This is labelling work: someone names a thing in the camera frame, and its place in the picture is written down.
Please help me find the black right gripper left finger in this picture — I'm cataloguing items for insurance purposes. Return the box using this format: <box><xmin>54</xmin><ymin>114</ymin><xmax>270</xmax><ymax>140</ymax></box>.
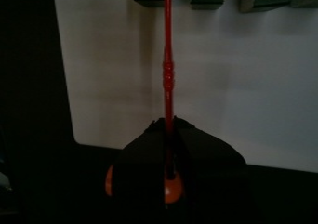
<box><xmin>111</xmin><ymin>117</ymin><xmax>168</xmax><ymax>224</ymax></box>

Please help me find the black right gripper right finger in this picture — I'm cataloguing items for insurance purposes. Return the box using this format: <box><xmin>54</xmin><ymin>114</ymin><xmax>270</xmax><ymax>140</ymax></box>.
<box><xmin>171</xmin><ymin>115</ymin><xmax>259</xmax><ymax>224</ymax></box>

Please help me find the red toy knife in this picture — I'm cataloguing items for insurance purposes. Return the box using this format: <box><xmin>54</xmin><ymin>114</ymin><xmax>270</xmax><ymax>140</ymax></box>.
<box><xmin>104</xmin><ymin>0</ymin><xmax>185</xmax><ymax>204</ymax></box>

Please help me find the white cutting board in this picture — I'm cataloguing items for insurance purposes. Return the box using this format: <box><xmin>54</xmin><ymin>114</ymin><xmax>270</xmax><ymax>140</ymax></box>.
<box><xmin>50</xmin><ymin>0</ymin><xmax>318</xmax><ymax>174</ymax></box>

